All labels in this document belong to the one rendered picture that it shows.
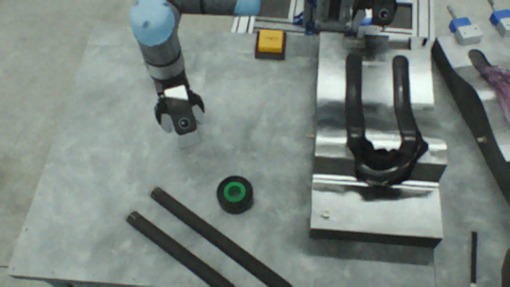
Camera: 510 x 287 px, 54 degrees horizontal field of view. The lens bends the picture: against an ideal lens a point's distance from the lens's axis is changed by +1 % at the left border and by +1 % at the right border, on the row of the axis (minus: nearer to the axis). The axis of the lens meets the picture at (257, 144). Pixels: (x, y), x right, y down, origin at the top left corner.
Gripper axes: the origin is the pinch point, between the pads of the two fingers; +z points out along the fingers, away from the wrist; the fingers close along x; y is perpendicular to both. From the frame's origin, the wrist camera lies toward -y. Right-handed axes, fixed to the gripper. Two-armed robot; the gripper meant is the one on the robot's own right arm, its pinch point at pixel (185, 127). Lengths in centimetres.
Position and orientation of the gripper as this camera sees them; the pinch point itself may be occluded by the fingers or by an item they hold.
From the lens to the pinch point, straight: 116.1
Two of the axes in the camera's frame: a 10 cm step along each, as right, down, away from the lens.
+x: -9.5, 2.8, -1.2
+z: 0.4, 5.0, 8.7
